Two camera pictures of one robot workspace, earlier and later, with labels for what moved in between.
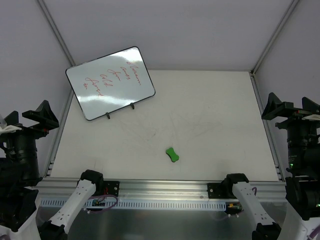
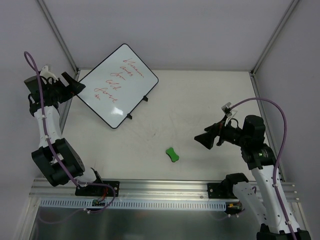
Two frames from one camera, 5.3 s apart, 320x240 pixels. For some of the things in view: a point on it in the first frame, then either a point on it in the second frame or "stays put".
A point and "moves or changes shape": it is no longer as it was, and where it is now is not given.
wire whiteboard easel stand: [108, 114] → [144, 98]
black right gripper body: [292, 119] → [218, 134]
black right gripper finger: [307, 104] → [213, 128]
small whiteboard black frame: [106, 85] moves or changes shape
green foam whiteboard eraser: [172, 154] stays put
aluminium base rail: [150, 189] stays put
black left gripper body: [33, 129] → [63, 88]
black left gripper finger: [43, 114] → [74, 87]
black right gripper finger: [275, 108] → [207, 139]
